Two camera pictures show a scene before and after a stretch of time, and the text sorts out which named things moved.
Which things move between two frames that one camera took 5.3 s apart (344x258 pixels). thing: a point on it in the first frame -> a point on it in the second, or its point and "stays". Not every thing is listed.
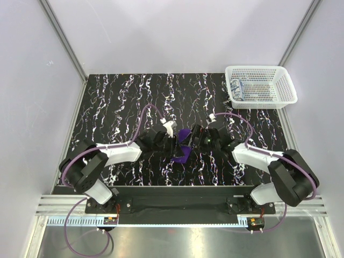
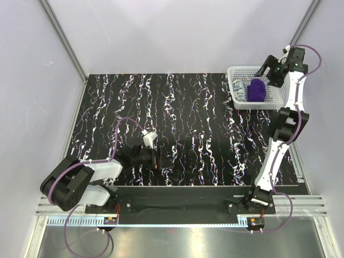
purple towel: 181,134 -> 256,91
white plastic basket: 265,87 stays
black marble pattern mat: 118,109 stays
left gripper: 173,143 -> 162,162
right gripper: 199,132 -> 270,62
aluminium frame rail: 75,204 stays
